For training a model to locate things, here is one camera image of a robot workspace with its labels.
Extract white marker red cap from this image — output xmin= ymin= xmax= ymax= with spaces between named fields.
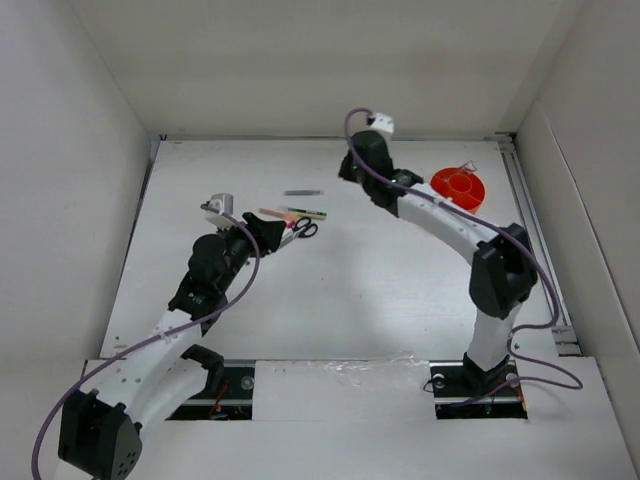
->
xmin=279 ymin=223 xmax=296 ymax=249

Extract black handled scissors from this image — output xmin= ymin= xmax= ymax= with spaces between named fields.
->
xmin=292 ymin=217 xmax=319 ymax=239

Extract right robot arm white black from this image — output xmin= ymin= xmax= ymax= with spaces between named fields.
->
xmin=339 ymin=130 xmax=538 ymax=397

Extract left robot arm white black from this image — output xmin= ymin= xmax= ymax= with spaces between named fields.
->
xmin=58 ymin=212 xmax=287 ymax=479

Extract brown marker pen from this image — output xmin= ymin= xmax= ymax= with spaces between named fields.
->
xmin=258 ymin=208 xmax=294 ymax=222

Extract grey purple pen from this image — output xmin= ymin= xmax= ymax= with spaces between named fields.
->
xmin=283 ymin=189 xmax=324 ymax=197

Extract green yellow highlighter pen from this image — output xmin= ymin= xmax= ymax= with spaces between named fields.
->
xmin=280 ymin=206 xmax=327 ymax=220

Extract orange round divided container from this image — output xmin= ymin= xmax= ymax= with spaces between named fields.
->
xmin=430 ymin=167 xmax=486 ymax=214

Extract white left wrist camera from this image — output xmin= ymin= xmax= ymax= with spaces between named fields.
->
xmin=201 ymin=193 xmax=234 ymax=229

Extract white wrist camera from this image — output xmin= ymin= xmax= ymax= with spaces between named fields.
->
xmin=367 ymin=112 xmax=395 ymax=136
xmin=201 ymin=193 xmax=234 ymax=229

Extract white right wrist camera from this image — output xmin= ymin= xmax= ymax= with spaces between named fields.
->
xmin=367 ymin=112 xmax=395 ymax=136

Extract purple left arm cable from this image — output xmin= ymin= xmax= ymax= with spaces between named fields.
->
xmin=30 ymin=202 xmax=261 ymax=480

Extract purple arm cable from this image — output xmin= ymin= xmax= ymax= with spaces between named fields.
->
xmin=343 ymin=107 xmax=584 ymax=409
xmin=30 ymin=202 xmax=261 ymax=480

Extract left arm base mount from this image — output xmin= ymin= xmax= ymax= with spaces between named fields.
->
xmin=169 ymin=345 xmax=256 ymax=421

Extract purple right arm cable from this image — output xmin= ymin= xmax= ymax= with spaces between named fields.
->
xmin=343 ymin=107 xmax=584 ymax=409

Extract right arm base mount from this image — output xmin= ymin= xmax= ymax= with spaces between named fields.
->
xmin=423 ymin=360 xmax=528 ymax=420

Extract aluminium rail right side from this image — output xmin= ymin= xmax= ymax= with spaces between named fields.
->
xmin=495 ymin=133 xmax=583 ymax=357

